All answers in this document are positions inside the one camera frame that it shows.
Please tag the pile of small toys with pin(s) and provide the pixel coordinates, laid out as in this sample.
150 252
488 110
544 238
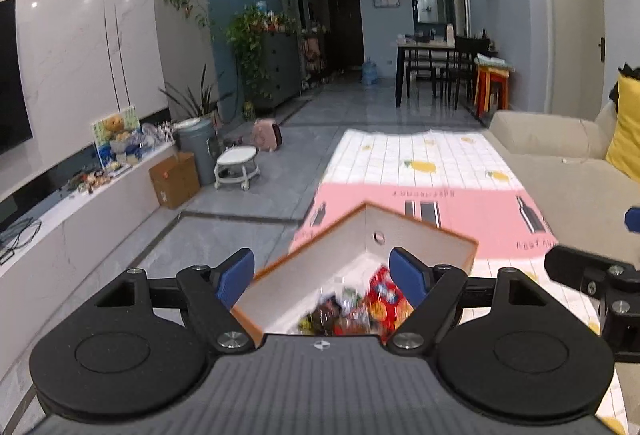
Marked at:
150 132

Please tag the folded cloth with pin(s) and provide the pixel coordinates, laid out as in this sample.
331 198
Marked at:
492 62

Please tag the teddy bear photo card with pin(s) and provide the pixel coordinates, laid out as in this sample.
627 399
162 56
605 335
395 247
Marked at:
116 127

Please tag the orange cardboard box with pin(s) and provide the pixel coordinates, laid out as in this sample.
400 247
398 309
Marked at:
310 275

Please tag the black dining chair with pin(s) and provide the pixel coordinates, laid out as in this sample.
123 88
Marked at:
470 60
425 65

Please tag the white door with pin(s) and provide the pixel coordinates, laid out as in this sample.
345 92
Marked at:
575 25

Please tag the beige sofa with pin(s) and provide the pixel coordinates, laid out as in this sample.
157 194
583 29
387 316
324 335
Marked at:
550 150

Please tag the dried meat packet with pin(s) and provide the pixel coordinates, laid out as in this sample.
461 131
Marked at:
352 322

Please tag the dark cushion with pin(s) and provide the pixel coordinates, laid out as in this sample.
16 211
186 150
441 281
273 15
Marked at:
631 71

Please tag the white media console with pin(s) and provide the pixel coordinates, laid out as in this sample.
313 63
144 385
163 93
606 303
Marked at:
75 235

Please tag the white rolling stool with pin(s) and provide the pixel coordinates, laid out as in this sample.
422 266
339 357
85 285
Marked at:
236 160

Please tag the yellow cushion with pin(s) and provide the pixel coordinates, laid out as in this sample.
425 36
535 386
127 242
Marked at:
627 130

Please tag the orange stool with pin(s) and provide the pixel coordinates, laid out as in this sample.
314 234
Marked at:
492 90

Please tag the brown cardboard carton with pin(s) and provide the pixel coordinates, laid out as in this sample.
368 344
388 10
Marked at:
172 182

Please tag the printed tablecloth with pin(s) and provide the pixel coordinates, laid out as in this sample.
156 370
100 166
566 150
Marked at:
425 165

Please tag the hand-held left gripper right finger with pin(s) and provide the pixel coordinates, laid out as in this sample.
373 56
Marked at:
406 276

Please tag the grey trash bin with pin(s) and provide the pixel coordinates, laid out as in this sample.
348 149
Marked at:
197 150

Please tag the white bottle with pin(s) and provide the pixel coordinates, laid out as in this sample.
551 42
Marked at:
450 35

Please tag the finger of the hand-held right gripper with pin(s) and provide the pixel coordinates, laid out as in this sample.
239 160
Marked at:
633 219

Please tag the long-leaf potted plant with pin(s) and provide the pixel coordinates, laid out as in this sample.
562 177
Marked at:
192 100

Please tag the black television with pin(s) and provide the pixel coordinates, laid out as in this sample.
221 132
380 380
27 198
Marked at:
12 80

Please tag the dark wooden door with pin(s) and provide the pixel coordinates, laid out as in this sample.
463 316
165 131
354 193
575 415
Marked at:
347 30

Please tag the dark grey cabinet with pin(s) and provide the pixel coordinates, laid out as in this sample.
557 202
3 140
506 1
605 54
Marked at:
282 70

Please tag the dark shiny snack packet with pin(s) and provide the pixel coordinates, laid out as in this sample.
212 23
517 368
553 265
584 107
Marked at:
327 312

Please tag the blue water jug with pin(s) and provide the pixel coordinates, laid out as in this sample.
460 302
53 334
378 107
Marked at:
370 72

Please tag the trailing green plant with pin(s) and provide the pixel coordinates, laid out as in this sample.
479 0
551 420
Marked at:
247 45

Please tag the dark dining table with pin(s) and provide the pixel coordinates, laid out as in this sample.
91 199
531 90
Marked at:
425 46

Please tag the red snack packet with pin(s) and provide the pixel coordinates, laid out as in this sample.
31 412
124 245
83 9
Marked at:
382 300

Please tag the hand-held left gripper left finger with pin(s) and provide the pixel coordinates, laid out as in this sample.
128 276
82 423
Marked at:
239 276

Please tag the cluttered shoe rack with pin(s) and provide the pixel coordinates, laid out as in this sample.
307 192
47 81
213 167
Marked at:
312 57

